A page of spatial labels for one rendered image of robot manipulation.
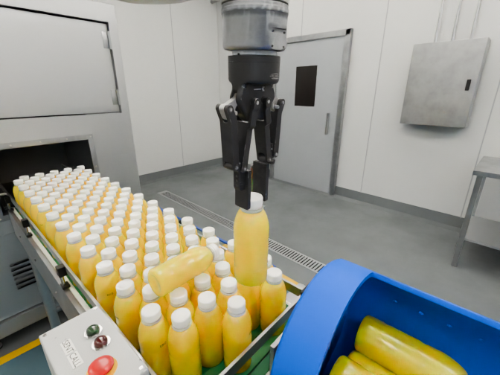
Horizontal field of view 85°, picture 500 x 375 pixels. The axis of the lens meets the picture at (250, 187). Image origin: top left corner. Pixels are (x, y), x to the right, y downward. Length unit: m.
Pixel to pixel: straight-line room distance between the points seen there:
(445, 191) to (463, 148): 0.51
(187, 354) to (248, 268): 0.23
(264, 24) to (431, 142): 3.46
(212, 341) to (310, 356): 0.32
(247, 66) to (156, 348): 0.57
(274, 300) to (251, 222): 0.30
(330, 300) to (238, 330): 0.27
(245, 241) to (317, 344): 0.19
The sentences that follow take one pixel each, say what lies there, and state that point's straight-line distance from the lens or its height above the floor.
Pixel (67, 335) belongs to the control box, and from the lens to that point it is 0.64.
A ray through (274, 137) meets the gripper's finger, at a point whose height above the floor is 1.43.
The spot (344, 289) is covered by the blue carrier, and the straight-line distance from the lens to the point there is 0.45.
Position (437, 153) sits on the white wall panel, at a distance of 3.77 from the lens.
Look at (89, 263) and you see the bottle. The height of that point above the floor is 1.04.
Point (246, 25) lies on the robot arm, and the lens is 0.39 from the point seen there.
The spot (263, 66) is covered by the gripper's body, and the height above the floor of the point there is 1.54.
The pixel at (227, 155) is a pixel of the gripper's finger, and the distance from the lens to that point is 0.41.
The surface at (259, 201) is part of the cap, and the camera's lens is 0.47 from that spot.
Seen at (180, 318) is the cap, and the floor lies 1.08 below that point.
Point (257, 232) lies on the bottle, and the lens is 0.48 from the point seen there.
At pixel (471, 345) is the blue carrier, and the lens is 0.64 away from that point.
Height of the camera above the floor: 1.51
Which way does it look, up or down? 20 degrees down
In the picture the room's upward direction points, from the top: straight up
